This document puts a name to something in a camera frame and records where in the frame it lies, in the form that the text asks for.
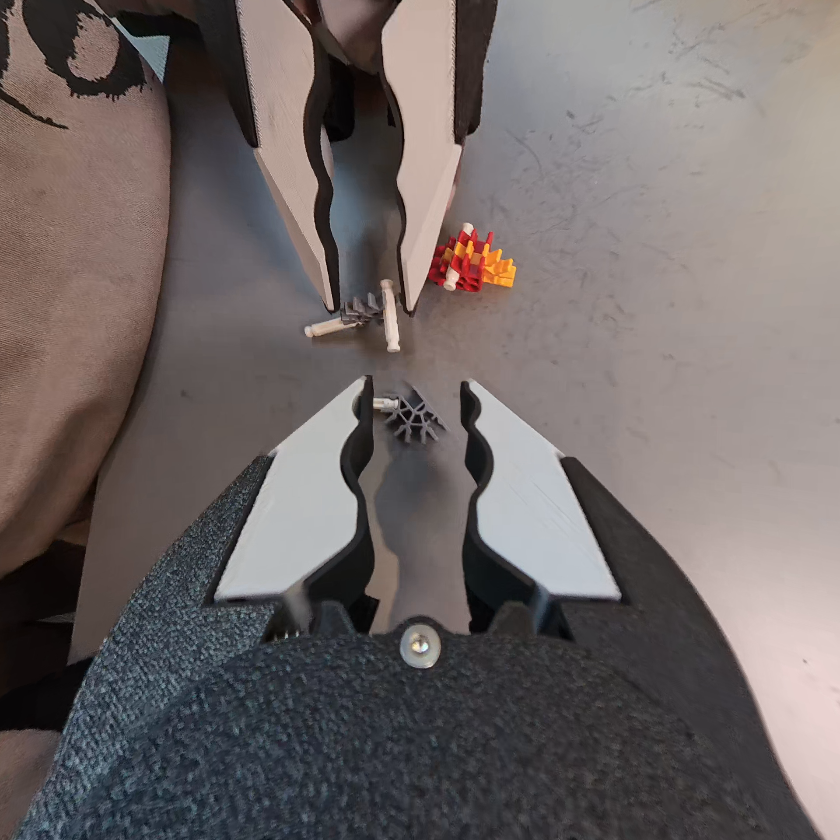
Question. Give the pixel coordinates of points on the person's beige sweater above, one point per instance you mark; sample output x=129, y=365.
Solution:
x=65, y=262

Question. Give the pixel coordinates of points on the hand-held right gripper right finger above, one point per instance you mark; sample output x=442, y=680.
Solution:
x=544, y=531

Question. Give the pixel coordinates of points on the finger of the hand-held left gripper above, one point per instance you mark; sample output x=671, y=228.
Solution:
x=426, y=131
x=282, y=98

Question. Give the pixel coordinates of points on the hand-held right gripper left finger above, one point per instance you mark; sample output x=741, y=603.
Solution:
x=295, y=525

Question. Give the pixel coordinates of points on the grey toy connector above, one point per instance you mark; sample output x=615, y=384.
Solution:
x=361, y=310
x=413, y=417

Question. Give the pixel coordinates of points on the yellow toy connector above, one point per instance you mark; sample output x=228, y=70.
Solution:
x=502, y=269

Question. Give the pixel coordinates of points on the short white toy rod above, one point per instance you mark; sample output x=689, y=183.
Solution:
x=384, y=402
x=321, y=329
x=392, y=321
x=449, y=283

